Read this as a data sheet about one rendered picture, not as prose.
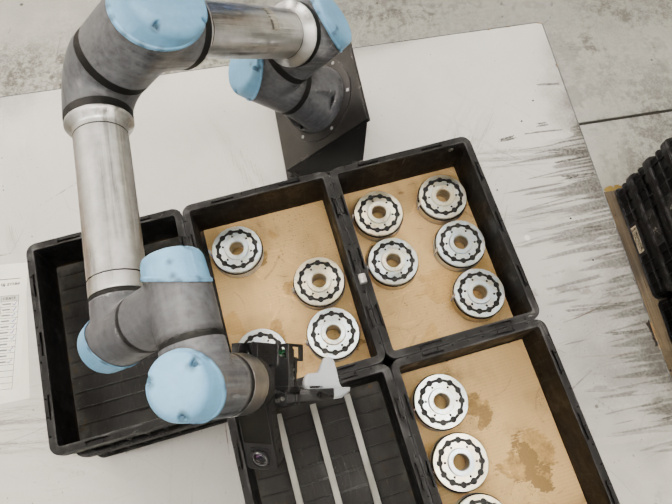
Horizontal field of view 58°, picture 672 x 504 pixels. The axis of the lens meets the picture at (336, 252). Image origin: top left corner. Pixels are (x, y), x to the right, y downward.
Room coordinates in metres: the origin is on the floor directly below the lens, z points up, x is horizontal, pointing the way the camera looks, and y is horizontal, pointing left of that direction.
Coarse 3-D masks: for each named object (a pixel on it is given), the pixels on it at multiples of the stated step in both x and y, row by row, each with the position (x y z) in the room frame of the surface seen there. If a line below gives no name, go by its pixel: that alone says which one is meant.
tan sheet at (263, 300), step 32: (256, 224) 0.49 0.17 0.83; (288, 224) 0.50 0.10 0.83; (320, 224) 0.50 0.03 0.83; (288, 256) 0.42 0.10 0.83; (320, 256) 0.43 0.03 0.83; (224, 288) 0.35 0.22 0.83; (256, 288) 0.35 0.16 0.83; (288, 288) 0.35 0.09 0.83; (224, 320) 0.28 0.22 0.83; (256, 320) 0.29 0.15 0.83; (288, 320) 0.29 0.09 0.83
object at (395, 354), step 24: (432, 144) 0.64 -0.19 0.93; (456, 144) 0.64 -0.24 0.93; (336, 168) 0.58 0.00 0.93; (360, 168) 0.58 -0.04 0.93; (480, 168) 0.59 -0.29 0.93; (336, 192) 0.53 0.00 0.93; (504, 240) 0.43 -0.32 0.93; (360, 264) 0.38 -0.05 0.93; (528, 288) 0.34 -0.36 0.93; (528, 312) 0.29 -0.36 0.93; (384, 336) 0.24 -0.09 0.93; (456, 336) 0.24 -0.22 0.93
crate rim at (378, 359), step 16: (304, 176) 0.56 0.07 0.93; (320, 176) 0.56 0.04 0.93; (240, 192) 0.52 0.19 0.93; (256, 192) 0.52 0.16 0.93; (192, 208) 0.48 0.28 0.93; (336, 208) 0.49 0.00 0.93; (192, 224) 0.45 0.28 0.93; (192, 240) 0.42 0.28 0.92; (352, 256) 0.39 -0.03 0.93; (352, 272) 0.36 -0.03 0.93; (368, 304) 0.30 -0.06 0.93; (368, 320) 0.27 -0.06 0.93; (384, 352) 0.21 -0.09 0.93; (336, 368) 0.18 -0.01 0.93; (352, 368) 0.18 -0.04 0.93
